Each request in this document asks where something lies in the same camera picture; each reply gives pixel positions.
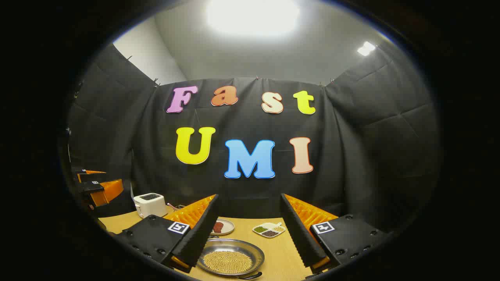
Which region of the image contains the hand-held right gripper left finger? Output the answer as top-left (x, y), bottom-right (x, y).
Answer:
top-left (113, 194), bottom-right (219, 274)

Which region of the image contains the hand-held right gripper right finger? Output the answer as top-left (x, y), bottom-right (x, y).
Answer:
top-left (280, 193), bottom-right (393, 274)

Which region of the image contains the steel pot with black handles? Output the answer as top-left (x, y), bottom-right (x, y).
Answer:
top-left (196, 238), bottom-right (265, 280)

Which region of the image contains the white divided bean dish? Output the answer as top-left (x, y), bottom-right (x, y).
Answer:
top-left (252, 222), bottom-right (286, 238)

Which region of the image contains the round white plate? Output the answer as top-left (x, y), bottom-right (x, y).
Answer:
top-left (210, 219), bottom-right (235, 236)

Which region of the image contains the heap of yellow soybeans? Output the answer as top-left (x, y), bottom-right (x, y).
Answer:
top-left (203, 251), bottom-right (254, 274)

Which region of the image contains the white toaster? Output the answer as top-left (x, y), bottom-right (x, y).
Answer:
top-left (133, 193), bottom-right (168, 218)

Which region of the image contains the black backdrop cloth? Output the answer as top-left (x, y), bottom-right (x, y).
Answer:
top-left (64, 42), bottom-right (442, 235)

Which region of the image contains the small ceiling light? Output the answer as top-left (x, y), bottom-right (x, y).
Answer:
top-left (357, 41), bottom-right (377, 57)

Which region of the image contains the large ceiling light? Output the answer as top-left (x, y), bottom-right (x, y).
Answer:
top-left (205, 0), bottom-right (301, 38)

